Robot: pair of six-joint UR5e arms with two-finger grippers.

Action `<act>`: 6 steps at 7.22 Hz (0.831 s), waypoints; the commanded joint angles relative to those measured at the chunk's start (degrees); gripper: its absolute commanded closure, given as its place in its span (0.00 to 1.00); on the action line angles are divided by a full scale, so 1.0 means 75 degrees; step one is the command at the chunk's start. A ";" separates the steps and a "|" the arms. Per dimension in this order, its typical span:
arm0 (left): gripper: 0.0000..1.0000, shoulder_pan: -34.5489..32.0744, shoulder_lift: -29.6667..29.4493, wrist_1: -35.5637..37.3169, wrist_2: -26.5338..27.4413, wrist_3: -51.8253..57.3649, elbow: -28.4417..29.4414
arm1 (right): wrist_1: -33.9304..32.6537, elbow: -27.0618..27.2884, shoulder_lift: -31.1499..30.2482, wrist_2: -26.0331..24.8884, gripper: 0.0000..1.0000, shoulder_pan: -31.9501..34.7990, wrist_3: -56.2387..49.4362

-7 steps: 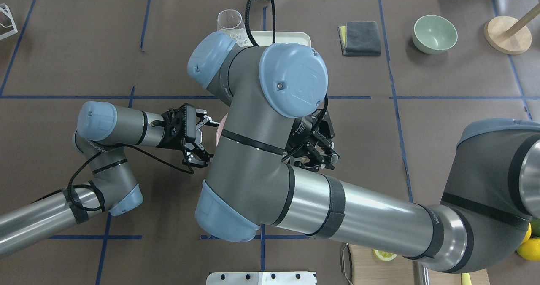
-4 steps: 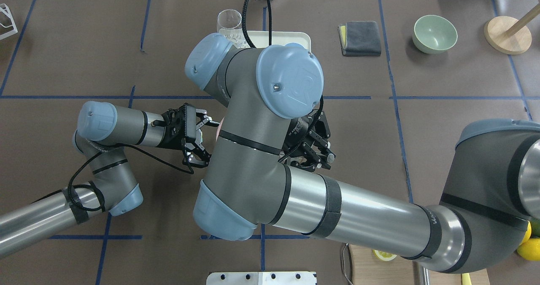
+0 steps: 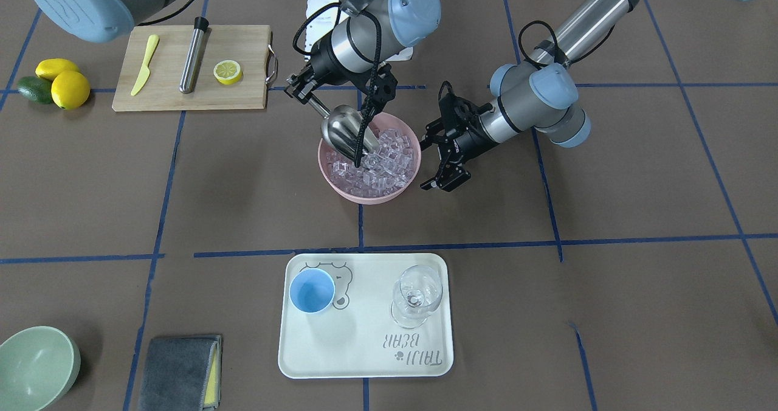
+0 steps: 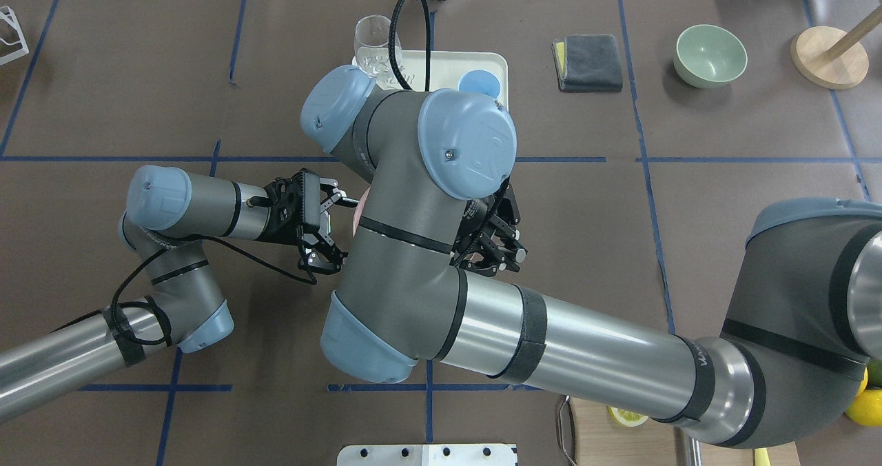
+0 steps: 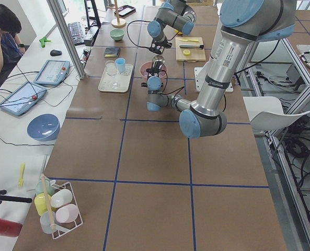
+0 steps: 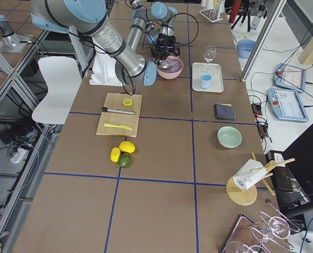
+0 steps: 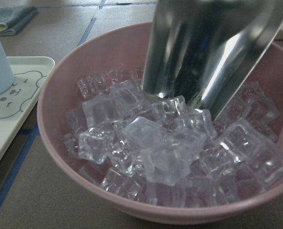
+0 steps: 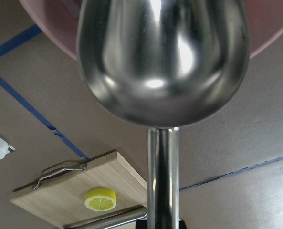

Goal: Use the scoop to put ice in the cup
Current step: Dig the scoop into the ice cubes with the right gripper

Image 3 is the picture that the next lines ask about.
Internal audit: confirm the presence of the black braided cable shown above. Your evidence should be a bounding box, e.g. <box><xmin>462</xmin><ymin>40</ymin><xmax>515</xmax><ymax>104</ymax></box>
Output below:
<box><xmin>292</xmin><ymin>1</ymin><xmax>384</xmax><ymax>170</ymax></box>

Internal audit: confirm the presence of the wooden cutting board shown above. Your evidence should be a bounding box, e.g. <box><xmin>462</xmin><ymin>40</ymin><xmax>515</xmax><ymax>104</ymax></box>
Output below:
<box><xmin>112</xmin><ymin>24</ymin><xmax>277</xmax><ymax>112</ymax></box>

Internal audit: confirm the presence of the clear wine glass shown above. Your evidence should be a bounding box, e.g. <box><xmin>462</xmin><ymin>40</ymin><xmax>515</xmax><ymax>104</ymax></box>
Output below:
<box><xmin>391</xmin><ymin>264</ymin><xmax>444</xmax><ymax>329</ymax></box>

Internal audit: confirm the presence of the yellow lemon back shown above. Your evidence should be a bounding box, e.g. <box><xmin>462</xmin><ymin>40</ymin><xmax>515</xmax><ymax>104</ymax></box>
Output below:
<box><xmin>35</xmin><ymin>58</ymin><xmax>80</xmax><ymax>82</ymax></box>

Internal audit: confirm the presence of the lemon half slice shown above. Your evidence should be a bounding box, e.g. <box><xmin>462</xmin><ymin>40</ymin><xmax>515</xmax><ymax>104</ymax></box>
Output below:
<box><xmin>212</xmin><ymin>60</ymin><xmax>244</xmax><ymax>85</ymax></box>

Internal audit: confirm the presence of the pink bowl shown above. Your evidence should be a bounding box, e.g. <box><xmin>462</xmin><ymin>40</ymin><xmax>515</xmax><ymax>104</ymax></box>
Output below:
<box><xmin>317</xmin><ymin>114</ymin><xmax>421</xmax><ymax>205</ymax></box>

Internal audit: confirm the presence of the stainless steel ice scoop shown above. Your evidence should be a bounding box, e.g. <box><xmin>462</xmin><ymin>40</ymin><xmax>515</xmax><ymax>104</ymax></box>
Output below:
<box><xmin>308</xmin><ymin>95</ymin><xmax>362</xmax><ymax>160</ymax></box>

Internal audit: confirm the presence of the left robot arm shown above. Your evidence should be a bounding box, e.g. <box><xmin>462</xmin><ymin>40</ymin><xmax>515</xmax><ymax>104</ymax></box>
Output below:
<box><xmin>420</xmin><ymin>0</ymin><xmax>750</xmax><ymax>192</ymax></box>

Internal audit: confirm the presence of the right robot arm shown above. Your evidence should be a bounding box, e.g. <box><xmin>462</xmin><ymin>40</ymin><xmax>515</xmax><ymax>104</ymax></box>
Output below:
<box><xmin>34</xmin><ymin>0</ymin><xmax>441</xmax><ymax>114</ymax></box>

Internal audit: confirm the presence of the blue cup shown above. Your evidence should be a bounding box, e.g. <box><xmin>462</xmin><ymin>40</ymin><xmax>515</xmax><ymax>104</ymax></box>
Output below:
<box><xmin>289</xmin><ymin>269</ymin><xmax>336</xmax><ymax>314</ymax></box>

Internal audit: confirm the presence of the yellow lemon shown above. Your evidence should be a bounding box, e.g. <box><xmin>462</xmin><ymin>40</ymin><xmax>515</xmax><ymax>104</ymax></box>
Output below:
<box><xmin>51</xmin><ymin>71</ymin><xmax>91</xmax><ymax>110</ymax></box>
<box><xmin>35</xmin><ymin>58</ymin><xmax>80</xmax><ymax>82</ymax></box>

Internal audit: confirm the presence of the yellow lemon front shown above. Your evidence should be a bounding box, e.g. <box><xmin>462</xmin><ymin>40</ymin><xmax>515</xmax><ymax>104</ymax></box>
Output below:
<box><xmin>51</xmin><ymin>71</ymin><xmax>91</xmax><ymax>110</ymax></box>

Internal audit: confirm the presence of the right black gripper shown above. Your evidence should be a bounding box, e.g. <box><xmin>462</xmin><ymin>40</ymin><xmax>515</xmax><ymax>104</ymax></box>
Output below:
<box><xmin>284</xmin><ymin>47</ymin><xmax>398</xmax><ymax>110</ymax></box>

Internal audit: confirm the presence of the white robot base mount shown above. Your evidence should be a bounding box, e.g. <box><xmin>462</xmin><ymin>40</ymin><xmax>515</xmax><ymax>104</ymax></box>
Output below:
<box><xmin>303</xmin><ymin>0</ymin><xmax>414</xmax><ymax>63</ymax></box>

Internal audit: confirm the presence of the green avocado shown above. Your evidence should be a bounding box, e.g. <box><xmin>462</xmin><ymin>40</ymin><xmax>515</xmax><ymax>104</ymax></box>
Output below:
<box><xmin>17</xmin><ymin>76</ymin><xmax>55</xmax><ymax>105</ymax></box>

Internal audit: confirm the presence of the cream serving tray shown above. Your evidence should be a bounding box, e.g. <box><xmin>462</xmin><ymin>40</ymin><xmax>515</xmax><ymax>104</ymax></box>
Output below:
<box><xmin>278</xmin><ymin>253</ymin><xmax>455</xmax><ymax>379</ymax></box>

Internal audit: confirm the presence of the steel muddler black cap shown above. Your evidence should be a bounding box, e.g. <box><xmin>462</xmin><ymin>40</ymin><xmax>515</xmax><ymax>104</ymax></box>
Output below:
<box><xmin>179</xmin><ymin>16</ymin><xmax>210</xmax><ymax>94</ymax></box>

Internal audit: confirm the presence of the green ceramic bowl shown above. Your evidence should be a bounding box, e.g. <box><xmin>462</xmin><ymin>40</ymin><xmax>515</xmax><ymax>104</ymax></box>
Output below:
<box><xmin>1</xmin><ymin>326</ymin><xmax>81</xmax><ymax>410</ymax></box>

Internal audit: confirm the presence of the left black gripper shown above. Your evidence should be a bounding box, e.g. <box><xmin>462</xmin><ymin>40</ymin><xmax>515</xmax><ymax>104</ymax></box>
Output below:
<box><xmin>419</xmin><ymin>92</ymin><xmax>497</xmax><ymax>192</ymax></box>

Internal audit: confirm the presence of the grey yellow folded cloth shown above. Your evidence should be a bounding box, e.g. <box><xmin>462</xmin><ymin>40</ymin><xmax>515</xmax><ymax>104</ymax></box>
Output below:
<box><xmin>138</xmin><ymin>334</ymin><xmax>222</xmax><ymax>410</ymax></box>

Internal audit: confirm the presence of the pile of clear ice cubes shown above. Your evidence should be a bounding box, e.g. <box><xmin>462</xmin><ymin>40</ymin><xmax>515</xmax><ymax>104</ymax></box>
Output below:
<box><xmin>323</xmin><ymin>128</ymin><xmax>417</xmax><ymax>198</ymax></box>

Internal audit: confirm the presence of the yellow plastic knife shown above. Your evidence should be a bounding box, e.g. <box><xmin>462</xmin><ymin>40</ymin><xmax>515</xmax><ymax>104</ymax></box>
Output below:
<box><xmin>130</xmin><ymin>34</ymin><xmax>159</xmax><ymax>96</ymax></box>

